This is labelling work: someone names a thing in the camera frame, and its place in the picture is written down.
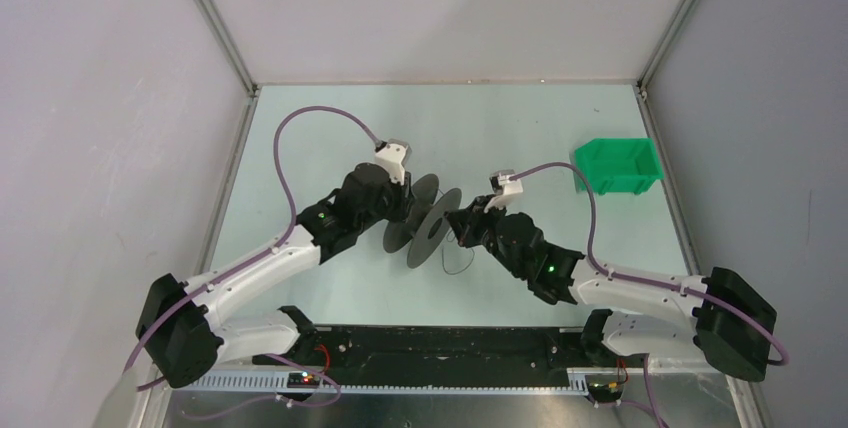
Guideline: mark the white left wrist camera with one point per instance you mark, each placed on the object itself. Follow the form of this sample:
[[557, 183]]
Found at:
[[391, 156]]

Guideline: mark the aluminium corner frame post right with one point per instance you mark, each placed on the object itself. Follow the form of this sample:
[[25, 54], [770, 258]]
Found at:
[[673, 29]]

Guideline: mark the aluminium corner frame post left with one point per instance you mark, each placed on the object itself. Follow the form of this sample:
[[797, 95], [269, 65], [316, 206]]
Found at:
[[227, 44]]

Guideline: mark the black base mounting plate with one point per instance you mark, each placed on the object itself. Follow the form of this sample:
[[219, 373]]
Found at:
[[356, 353]]

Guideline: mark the aluminium corner frame post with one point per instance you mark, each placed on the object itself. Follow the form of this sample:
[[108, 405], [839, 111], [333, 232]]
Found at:
[[673, 29], [227, 44]]

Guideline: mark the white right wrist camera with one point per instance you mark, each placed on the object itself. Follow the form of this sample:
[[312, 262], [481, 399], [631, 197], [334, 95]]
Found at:
[[506, 186]]

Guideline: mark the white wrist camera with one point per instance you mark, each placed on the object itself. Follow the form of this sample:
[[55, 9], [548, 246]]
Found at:
[[506, 186], [391, 156]]

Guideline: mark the grey slotted cable duct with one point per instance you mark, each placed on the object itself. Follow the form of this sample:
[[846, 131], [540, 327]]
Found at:
[[288, 382]]

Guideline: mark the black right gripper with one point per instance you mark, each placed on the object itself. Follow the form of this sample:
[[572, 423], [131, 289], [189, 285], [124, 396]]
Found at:
[[472, 218]]

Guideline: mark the green plastic bin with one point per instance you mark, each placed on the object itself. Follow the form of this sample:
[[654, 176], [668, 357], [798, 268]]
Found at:
[[619, 165]]

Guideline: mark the dark grey cable spool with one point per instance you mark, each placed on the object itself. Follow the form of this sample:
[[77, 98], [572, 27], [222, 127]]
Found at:
[[425, 227]]

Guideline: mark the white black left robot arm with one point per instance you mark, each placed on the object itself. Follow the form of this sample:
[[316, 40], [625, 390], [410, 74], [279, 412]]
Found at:
[[187, 327]]

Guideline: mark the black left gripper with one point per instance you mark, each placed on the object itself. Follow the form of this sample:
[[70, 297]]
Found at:
[[404, 200]]

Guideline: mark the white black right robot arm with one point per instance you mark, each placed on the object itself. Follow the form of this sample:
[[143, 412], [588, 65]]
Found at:
[[719, 318]]

